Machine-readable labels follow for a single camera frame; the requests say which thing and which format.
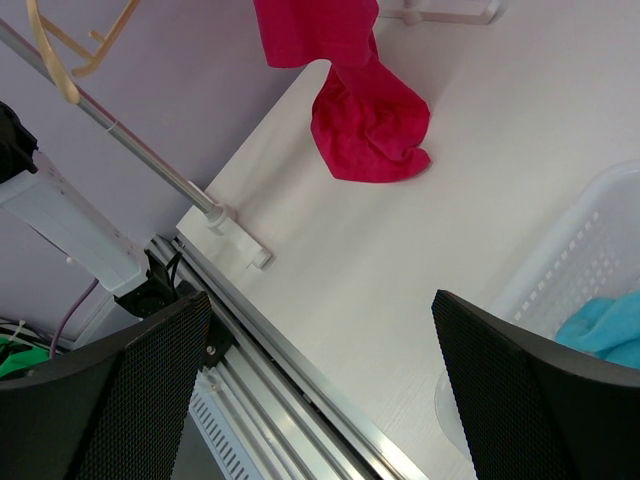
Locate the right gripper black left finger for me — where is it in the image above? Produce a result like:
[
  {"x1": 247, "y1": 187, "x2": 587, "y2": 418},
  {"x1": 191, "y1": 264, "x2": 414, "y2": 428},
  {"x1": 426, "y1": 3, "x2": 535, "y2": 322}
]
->
[{"x1": 1, "y1": 292, "x2": 212, "y2": 479}]

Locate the white slotted cable duct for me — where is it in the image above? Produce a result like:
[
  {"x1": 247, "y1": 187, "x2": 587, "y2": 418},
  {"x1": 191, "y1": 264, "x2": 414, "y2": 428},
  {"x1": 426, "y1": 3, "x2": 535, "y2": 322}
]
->
[{"x1": 189, "y1": 373, "x2": 263, "y2": 480}]

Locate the aluminium rail base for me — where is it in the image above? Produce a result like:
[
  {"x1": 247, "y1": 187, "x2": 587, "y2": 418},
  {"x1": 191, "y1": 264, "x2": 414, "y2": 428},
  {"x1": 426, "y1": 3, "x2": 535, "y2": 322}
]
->
[{"x1": 148, "y1": 236, "x2": 425, "y2": 479}]

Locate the green plastic bin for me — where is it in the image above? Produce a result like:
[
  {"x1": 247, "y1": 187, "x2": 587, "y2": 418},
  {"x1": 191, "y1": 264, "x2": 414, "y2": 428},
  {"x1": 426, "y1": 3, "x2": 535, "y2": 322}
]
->
[{"x1": 0, "y1": 338, "x2": 49, "y2": 379}]

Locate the beige plastic hanger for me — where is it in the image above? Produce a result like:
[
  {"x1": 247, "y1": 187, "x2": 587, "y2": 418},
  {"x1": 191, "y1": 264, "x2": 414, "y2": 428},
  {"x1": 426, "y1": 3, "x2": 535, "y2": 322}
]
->
[{"x1": 25, "y1": 0, "x2": 141, "y2": 105}]

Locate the red t shirt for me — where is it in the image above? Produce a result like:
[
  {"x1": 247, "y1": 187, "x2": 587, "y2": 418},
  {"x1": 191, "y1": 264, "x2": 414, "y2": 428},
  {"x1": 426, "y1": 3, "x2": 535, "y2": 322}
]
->
[{"x1": 254, "y1": 0, "x2": 431, "y2": 183}]

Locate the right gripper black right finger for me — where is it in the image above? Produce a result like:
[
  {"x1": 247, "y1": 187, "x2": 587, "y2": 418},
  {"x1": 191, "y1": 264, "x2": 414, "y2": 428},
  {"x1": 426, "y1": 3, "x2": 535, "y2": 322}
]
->
[{"x1": 432, "y1": 290, "x2": 639, "y2": 479}]

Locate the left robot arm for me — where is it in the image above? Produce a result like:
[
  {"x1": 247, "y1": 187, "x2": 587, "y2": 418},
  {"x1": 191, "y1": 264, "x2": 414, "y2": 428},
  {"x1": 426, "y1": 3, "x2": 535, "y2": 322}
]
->
[{"x1": 1, "y1": 104, "x2": 180, "y2": 318}]

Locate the grey clothes rack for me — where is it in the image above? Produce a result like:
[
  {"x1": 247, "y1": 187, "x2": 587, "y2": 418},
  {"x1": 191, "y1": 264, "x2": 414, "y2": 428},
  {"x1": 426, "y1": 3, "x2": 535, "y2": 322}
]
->
[{"x1": 1, "y1": 1, "x2": 501, "y2": 269}]

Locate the teal t shirt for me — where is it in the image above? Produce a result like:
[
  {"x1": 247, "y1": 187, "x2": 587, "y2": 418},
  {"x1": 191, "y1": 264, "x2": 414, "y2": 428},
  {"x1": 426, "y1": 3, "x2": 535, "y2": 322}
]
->
[{"x1": 555, "y1": 291, "x2": 639, "y2": 369}]

